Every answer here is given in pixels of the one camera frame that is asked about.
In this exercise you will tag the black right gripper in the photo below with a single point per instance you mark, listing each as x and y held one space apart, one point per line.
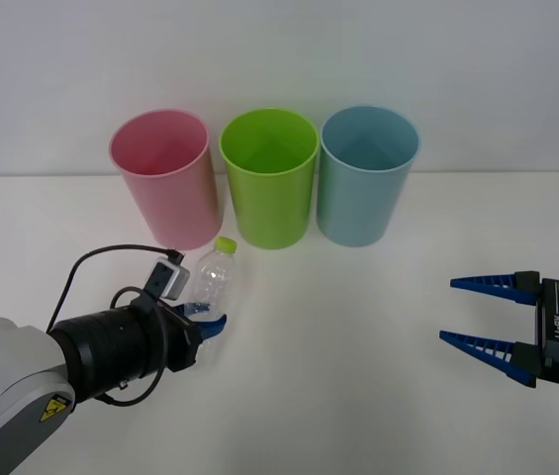
558 331

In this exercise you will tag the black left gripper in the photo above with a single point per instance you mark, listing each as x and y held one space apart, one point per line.
180 341

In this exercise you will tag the clear bottle with green cap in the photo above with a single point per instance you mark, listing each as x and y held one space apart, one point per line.
217 272

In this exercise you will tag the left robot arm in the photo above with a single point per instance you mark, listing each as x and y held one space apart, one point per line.
22 366

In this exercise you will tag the pink plastic bin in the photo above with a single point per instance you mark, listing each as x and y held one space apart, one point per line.
175 198

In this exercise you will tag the green plastic bin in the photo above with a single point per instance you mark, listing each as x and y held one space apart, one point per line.
271 198

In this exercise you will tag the pale blue plastic bin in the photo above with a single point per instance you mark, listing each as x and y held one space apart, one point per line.
363 198

